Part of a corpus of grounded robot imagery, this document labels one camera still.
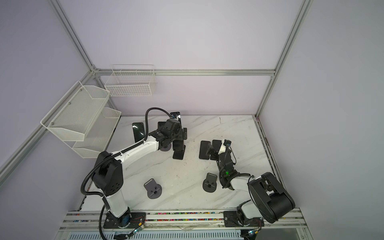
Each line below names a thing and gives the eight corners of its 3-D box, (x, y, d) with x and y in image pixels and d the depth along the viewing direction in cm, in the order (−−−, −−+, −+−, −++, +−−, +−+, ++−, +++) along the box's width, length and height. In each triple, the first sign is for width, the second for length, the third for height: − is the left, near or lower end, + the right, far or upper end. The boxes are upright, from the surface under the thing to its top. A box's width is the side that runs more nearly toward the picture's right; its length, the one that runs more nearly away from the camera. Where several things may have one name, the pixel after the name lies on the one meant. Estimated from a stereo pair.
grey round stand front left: (147, 198, 82) (142, 193, 74) (149, 185, 86) (145, 178, 78) (160, 198, 82) (157, 193, 74) (162, 185, 86) (159, 178, 79)
